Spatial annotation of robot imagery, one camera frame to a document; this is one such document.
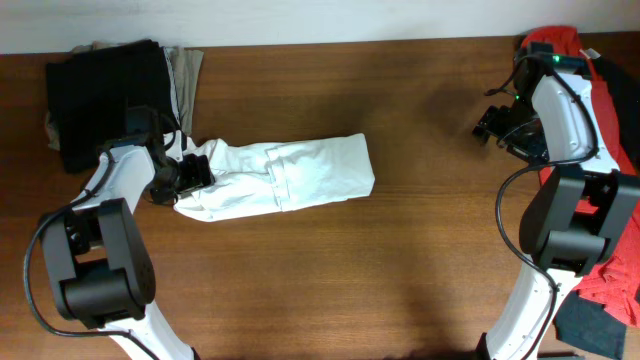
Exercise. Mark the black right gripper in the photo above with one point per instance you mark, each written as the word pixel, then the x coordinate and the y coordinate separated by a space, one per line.
pixel 491 123

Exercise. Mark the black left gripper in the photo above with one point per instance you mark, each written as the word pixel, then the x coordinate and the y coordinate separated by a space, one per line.
pixel 198 173

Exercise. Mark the white t-shirt with robot print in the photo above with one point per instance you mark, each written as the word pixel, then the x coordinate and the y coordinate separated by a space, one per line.
pixel 266 178

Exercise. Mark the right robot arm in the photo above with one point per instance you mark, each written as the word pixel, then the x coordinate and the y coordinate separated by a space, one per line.
pixel 576 219

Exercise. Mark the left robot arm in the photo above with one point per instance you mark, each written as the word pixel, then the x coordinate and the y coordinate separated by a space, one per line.
pixel 99 269

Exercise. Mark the folded beige garment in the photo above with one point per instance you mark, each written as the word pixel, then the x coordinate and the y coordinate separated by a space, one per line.
pixel 183 66

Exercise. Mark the folded black garment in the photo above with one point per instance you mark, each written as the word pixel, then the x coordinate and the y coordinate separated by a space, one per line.
pixel 90 93

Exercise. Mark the dark grey garment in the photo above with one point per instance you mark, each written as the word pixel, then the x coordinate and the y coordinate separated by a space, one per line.
pixel 596 316

